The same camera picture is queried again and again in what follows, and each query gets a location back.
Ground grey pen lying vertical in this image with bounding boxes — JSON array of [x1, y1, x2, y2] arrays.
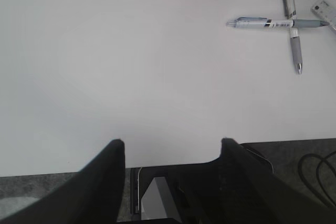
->
[[282, 0, 303, 75]]

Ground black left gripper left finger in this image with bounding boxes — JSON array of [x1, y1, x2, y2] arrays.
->
[[1, 140, 125, 223]]

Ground clear plastic ruler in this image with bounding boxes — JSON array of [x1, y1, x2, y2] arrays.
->
[[311, 0, 336, 33]]

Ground black floor cable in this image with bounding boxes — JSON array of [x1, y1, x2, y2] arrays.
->
[[299, 151, 336, 208]]

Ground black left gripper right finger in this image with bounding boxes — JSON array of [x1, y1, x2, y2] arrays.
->
[[218, 138, 335, 223]]

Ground grey pen horizontal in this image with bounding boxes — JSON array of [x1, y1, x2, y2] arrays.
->
[[226, 17, 329, 28]]

